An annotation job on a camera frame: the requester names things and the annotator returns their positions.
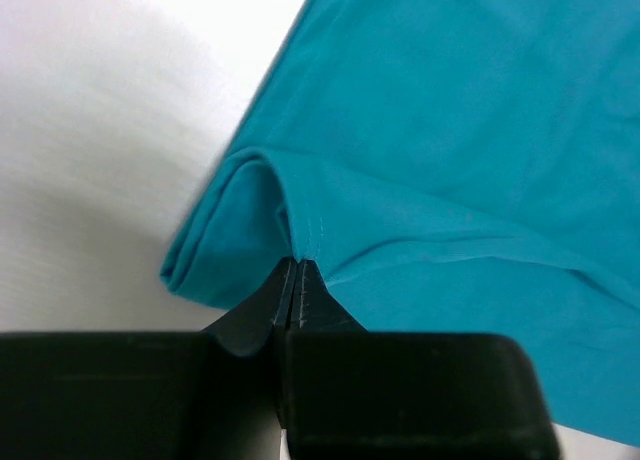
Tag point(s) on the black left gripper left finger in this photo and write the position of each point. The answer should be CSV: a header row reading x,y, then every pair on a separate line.
x,y
208,394

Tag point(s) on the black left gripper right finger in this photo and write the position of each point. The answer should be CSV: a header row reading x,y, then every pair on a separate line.
x,y
349,393

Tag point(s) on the teal t-shirt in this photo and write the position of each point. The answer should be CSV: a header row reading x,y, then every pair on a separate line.
x,y
449,165

